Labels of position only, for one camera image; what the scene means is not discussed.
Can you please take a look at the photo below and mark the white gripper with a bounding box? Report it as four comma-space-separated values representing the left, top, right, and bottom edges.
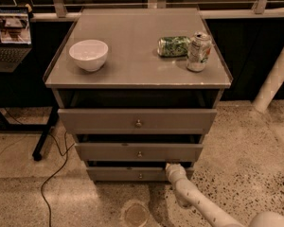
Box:
166, 163, 186, 183

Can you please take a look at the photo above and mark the grey bottom drawer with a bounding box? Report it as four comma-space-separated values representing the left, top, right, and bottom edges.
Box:
86, 166, 195, 183

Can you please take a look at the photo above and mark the grey drawer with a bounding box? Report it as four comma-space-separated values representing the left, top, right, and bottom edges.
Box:
86, 166, 195, 183
75, 143, 203, 162
58, 109, 217, 134

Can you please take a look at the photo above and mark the grey middle drawer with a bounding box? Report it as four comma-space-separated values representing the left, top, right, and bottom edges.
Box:
75, 143, 203, 162

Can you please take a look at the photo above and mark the grey drawer cabinet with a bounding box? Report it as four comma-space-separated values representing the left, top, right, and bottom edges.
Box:
45, 9, 232, 170

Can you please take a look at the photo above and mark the grey top drawer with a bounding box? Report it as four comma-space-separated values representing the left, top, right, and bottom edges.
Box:
58, 109, 217, 134

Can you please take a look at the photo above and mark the open black laptop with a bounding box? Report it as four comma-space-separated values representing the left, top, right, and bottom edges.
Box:
0, 6, 32, 73

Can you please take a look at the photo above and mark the white upright soda can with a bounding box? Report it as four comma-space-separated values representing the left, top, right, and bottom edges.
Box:
186, 31, 212, 72

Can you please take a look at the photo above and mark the white ceramic bowl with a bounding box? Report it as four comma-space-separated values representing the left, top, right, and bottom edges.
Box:
69, 40, 109, 72

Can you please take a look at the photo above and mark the white diagonal pipe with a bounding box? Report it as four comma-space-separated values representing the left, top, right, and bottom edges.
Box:
253, 46, 284, 113

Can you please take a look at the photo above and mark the black side table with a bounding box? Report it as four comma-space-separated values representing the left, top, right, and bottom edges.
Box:
0, 19, 73, 161

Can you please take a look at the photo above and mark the black floor cable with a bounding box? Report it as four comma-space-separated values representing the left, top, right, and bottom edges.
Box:
3, 108, 76, 227

